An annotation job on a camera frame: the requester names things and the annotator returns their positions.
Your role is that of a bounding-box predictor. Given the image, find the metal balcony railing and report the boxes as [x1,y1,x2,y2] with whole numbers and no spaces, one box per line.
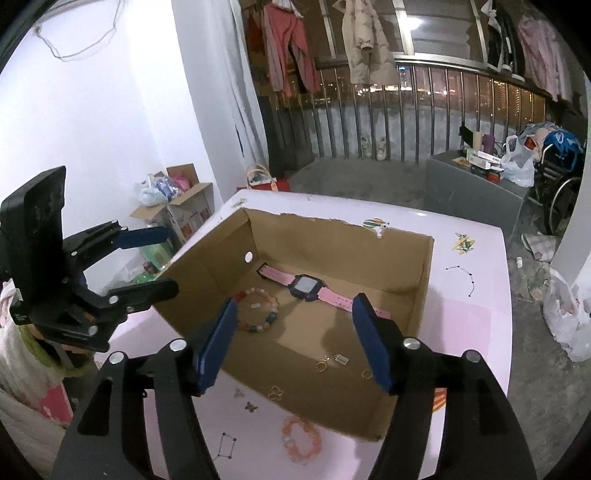
[272,53,555,164]

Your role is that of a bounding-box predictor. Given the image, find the crumpled newspaper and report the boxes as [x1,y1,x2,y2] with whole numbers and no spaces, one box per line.
[522,233,562,262]

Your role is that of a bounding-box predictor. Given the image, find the pink bead bracelet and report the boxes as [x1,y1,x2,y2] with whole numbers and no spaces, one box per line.
[281,415,322,464]

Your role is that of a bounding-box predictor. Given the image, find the black white hanging jacket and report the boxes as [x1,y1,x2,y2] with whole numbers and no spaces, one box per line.
[480,0,526,80]

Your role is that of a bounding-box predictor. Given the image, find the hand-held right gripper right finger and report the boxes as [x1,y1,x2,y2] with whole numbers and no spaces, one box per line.
[353,292,539,480]

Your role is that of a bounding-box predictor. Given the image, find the white plastic bag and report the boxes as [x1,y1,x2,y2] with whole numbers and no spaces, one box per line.
[135,178,168,206]
[501,135,536,188]
[542,268,591,363]

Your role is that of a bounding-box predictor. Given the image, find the pink strap digital watch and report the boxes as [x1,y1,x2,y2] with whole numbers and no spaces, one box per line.
[256,262,391,319]

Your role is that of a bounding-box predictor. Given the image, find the red shopping bag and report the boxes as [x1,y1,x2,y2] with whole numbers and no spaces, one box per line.
[247,165,291,192]

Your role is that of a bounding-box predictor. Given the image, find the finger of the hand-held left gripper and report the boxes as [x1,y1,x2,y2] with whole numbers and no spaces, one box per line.
[74,278,180,335]
[62,220,178,278]

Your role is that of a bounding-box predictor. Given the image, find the wheelchair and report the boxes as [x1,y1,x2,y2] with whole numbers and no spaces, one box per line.
[517,122,588,237]

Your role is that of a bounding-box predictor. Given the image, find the beige hanging jacket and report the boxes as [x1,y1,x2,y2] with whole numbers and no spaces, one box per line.
[332,0,399,86]

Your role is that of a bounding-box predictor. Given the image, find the thin wall wire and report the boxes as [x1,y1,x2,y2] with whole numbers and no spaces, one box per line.
[34,0,123,61]

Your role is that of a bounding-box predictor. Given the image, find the multicoloured bead bracelet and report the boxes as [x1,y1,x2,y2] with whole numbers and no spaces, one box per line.
[232,287,280,334]

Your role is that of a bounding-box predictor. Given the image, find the large brown cardboard box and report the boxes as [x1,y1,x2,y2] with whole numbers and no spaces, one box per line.
[154,207,435,443]

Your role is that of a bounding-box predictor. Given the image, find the red hanging garment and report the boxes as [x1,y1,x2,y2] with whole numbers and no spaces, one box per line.
[245,0,321,99]

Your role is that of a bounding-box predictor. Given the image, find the grey cabinet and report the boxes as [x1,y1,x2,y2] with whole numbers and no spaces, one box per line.
[424,151,539,237]

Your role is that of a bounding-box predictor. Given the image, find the pink hanging shirt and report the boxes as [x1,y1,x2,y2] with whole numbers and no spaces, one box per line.
[517,14,574,103]

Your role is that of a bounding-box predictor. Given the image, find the open printed cardboard box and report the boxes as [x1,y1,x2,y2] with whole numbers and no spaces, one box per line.
[129,164,214,246]

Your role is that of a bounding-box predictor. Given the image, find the white curtain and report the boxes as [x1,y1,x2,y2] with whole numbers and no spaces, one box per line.
[203,0,271,176]

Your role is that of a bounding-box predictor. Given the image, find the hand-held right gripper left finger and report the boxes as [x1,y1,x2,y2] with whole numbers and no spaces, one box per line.
[51,298,238,480]

